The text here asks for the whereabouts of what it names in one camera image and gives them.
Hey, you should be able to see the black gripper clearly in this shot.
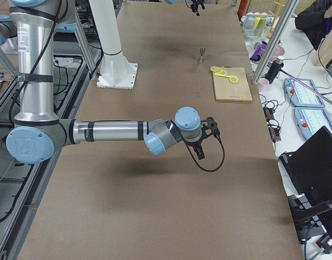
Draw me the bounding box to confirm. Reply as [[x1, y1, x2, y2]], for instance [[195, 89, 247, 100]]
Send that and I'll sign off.
[[192, 0, 205, 16], [181, 129, 209, 160]]

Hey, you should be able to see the steel jigger shaker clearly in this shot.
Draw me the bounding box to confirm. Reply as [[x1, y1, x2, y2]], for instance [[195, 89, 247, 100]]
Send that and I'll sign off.
[[198, 46, 207, 63]]

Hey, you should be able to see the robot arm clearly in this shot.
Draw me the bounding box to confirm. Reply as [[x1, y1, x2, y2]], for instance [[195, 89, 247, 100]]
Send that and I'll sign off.
[[0, 1, 208, 164]]

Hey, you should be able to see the green plastic cup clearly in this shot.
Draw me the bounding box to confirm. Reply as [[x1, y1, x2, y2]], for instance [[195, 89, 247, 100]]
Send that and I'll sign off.
[[253, 17, 266, 37]]

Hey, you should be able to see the pink plastic cup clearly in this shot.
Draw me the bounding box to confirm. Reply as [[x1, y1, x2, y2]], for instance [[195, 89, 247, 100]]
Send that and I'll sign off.
[[258, 78, 270, 86]]

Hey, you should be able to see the bamboo cutting board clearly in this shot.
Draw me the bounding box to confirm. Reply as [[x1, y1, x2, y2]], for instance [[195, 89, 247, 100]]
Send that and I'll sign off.
[[212, 66, 252, 102]]

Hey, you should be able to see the lemon slice on knife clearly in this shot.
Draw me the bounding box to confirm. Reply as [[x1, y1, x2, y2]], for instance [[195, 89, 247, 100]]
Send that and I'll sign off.
[[229, 77, 238, 83]]

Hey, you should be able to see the black thermos bottle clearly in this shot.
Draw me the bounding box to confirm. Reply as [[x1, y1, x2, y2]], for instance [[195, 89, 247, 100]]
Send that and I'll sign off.
[[264, 56, 284, 84]]

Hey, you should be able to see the lower blue teach pendant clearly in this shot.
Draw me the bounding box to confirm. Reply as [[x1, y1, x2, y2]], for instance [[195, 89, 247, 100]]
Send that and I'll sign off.
[[294, 107, 332, 140]]

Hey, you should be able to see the blue teach pendant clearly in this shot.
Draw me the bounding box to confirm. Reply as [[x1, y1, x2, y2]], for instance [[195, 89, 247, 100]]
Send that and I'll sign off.
[[284, 78, 325, 108], [294, 107, 332, 140]]

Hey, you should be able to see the upper blue teach pendant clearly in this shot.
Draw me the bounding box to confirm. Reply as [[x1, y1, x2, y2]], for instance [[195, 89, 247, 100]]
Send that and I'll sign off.
[[284, 78, 325, 108]]

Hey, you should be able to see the black laptop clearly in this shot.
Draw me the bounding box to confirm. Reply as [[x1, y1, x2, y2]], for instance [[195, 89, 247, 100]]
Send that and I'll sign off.
[[279, 126, 332, 239]]

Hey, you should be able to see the seated person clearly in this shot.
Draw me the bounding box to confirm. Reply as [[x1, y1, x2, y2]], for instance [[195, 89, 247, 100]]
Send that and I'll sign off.
[[295, 0, 332, 50]]

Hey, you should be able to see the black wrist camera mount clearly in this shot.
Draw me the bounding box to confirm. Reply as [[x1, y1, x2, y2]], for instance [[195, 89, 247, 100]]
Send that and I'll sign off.
[[201, 117, 220, 140]]

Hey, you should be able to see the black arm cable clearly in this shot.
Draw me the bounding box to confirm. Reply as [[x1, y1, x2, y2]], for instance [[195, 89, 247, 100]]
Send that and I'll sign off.
[[171, 119, 225, 173]]

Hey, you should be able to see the aluminium frame post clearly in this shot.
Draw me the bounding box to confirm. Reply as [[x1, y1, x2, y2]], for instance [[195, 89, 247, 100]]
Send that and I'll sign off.
[[251, 0, 299, 85]]

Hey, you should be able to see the white camera post base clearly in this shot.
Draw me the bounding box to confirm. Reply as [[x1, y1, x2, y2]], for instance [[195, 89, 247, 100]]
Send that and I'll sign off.
[[89, 0, 138, 89]]

